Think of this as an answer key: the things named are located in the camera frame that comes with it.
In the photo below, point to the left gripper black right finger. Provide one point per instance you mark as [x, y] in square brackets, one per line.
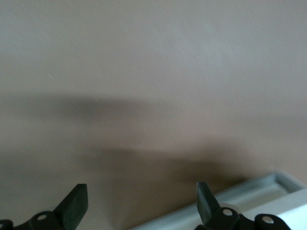
[206, 203]

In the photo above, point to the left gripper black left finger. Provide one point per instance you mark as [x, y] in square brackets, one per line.
[74, 206]

